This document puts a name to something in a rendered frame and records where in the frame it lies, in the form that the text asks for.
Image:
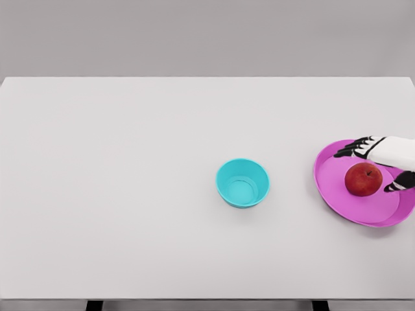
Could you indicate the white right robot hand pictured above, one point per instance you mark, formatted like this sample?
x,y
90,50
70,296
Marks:
x,y
390,152

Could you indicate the red apple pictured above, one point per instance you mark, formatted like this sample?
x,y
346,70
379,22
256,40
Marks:
x,y
363,179

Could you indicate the pink plate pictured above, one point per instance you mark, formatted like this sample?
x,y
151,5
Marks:
x,y
360,207

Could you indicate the blue bowl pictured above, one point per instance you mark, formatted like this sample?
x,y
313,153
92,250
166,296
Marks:
x,y
242,183

